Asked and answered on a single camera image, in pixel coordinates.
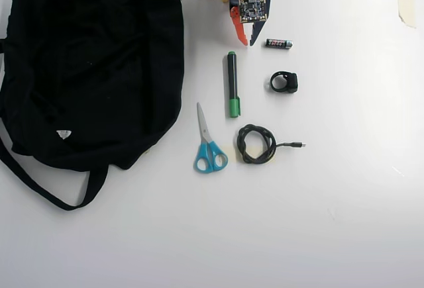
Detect navy gripper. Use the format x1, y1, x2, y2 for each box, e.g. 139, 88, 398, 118
229, 0, 273, 47

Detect green black marker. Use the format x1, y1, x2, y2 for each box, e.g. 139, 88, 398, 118
226, 50, 242, 119

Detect black fabric bag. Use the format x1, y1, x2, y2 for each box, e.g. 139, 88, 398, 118
0, 0, 186, 212

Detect black aa battery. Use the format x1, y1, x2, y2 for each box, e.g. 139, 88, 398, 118
265, 38, 293, 50

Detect beige masking tape strip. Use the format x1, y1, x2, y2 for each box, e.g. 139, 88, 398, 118
396, 0, 417, 29

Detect camera circuit board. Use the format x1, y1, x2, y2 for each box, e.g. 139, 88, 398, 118
237, 0, 268, 24

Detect black ring strap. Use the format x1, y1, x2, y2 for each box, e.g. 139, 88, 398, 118
268, 71, 299, 94

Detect blue handled scissors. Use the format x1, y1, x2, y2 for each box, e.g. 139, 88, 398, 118
193, 102, 229, 173

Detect coiled black usb cable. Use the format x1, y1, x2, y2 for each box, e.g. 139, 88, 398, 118
237, 123, 307, 165

